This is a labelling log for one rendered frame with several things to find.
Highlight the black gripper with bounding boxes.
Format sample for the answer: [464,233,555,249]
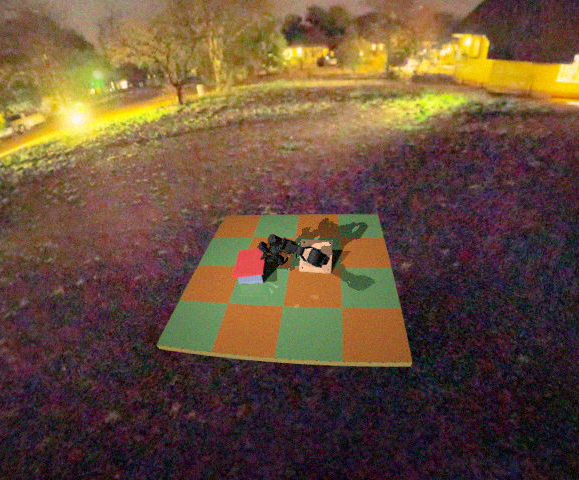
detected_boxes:
[259,241,284,265]

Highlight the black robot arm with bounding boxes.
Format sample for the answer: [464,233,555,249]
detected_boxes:
[267,234,327,268]

